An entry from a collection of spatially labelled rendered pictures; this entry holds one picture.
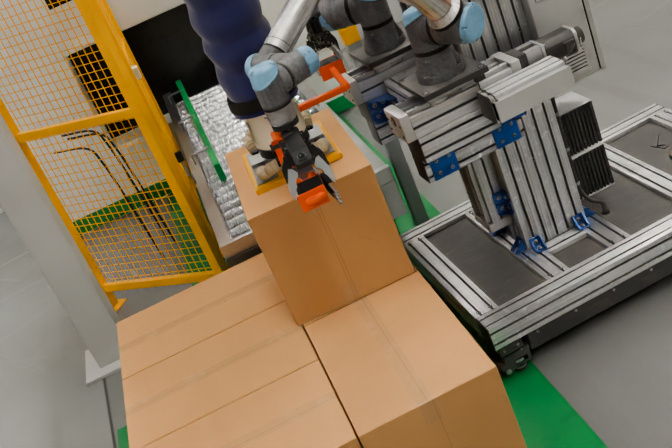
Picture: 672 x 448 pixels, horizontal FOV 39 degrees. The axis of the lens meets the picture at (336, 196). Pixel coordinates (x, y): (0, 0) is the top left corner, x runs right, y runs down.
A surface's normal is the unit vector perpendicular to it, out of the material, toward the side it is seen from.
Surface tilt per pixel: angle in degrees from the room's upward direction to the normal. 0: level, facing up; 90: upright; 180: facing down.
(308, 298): 90
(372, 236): 90
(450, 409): 90
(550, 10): 90
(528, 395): 0
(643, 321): 0
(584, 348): 0
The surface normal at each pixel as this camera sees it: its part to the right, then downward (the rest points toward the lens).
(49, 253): 0.26, 0.34
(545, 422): -0.36, -0.83
